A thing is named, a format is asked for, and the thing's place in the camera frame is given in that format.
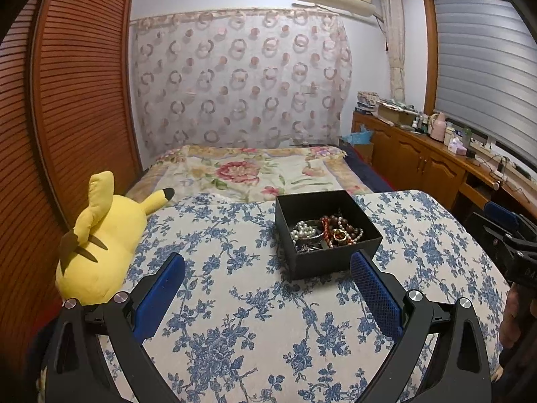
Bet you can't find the blue floral blanket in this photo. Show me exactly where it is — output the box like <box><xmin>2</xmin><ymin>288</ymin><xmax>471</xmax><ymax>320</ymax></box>
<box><xmin>38</xmin><ymin>190</ymin><xmax>510</xmax><ymax>403</ymax></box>

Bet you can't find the yellow plush toy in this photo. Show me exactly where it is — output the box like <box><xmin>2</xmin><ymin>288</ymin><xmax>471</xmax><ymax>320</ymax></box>
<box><xmin>56</xmin><ymin>171</ymin><xmax>175</xmax><ymax>305</ymax></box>

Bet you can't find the pink floral bedspread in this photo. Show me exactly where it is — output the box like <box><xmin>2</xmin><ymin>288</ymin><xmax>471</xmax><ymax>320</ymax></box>
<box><xmin>126</xmin><ymin>145</ymin><xmax>374</xmax><ymax>206</ymax></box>

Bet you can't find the grey window blind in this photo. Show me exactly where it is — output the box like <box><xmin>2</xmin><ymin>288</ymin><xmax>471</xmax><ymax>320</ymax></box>
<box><xmin>432</xmin><ymin>0</ymin><xmax>537</xmax><ymax>160</ymax></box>

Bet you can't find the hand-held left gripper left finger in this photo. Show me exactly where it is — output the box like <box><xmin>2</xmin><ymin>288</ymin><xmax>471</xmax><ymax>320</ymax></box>
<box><xmin>40</xmin><ymin>253</ymin><xmax>186</xmax><ymax>403</ymax></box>

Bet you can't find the pink thermos jug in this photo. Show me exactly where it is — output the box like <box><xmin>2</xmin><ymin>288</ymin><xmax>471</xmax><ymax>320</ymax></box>
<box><xmin>430</xmin><ymin>113</ymin><xmax>447</xmax><ymax>142</ymax></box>

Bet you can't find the person's right hand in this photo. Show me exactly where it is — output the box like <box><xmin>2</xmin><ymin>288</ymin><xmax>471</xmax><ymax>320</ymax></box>
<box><xmin>498</xmin><ymin>284</ymin><xmax>525</xmax><ymax>345</ymax></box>

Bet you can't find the cardboard box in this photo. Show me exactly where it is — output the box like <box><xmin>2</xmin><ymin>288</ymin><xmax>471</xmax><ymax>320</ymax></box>
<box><xmin>377</xmin><ymin>103</ymin><xmax>416</xmax><ymax>126</ymax></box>

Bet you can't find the circle pattern sheer curtain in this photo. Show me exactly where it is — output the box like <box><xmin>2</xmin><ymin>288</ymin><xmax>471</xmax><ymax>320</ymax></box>
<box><xmin>131</xmin><ymin>8</ymin><xmax>353</xmax><ymax>158</ymax></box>

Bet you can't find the white pearl bracelet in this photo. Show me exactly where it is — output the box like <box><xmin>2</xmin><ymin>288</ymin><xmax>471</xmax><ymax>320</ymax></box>
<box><xmin>291</xmin><ymin>220</ymin><xmax>326</xmax><ymax>242</ymax></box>

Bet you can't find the red bead bracelet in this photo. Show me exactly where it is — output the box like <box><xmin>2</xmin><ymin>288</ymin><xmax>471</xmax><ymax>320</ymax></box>
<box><xmin>320</xmin><ymin>217</ymin><xmax>334</xmax><ymax>248</ymax></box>

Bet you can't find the beige window curtain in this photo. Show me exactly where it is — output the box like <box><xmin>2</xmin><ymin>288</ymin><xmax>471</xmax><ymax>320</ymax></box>
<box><xmin>380</xmin><ymin>0</ymin><xmax>405</xmax><ymax>102</ymax></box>

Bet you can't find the blue plastic bag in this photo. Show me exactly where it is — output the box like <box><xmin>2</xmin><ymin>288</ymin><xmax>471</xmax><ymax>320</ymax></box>
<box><xmin>339</xmin><ymin>126</ymin><xmax>375</xmax><ymax>147</ymax></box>

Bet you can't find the black jewelry box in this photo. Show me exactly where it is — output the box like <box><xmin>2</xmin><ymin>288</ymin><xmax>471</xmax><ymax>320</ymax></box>
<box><xmin>275</xmin><ymin>190</ymin><xmax>383</xmax><ymax>281</ymax></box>

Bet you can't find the wooden side cabinet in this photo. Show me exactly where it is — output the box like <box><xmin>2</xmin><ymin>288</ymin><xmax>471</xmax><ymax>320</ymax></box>
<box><xmin>351</xmin><ymin>111</ymin><xmax>537</xmax><ymax>227</ymax></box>

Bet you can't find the wooden louvred wardrobe door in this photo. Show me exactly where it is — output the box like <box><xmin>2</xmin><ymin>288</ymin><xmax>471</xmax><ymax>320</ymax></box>
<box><xmin>0</xmin><ymin>0</ymin><xmax>143</xmax><ymax>370</ymax></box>

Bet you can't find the dark brown bead bracelet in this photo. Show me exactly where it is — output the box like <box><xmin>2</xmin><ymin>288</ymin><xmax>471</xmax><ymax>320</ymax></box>
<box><xmin>320</xmin><ymin>214</ymin><xmax>365</xmax><ymax>244</ymax></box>

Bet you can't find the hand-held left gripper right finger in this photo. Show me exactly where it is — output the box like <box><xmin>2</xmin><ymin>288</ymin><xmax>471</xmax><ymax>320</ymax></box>
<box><xmin>349</xmin><ymin>250</ymin><xmax>492</xmax><ymax>403</ymax></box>

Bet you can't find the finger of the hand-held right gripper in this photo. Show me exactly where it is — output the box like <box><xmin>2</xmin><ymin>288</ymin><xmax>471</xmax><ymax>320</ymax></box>
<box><xmin>465</xmin><ymin>200</ymin><xmax>526</xmax><ymax>258</ymax></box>

